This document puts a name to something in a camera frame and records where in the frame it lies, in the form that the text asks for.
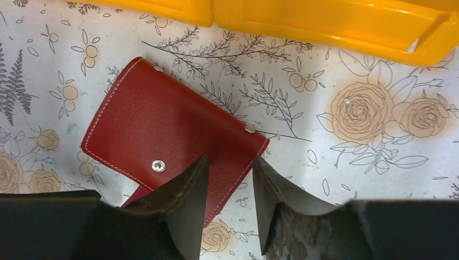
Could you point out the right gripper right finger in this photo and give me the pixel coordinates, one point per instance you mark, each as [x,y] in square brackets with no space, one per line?
[294,224]

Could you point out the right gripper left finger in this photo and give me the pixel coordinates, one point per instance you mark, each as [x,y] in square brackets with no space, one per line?
[167,223]

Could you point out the yellow three-compartment bin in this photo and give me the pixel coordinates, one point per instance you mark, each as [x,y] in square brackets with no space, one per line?
[417,33]

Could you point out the floral table mat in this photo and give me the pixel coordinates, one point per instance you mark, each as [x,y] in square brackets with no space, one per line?
[341,124]

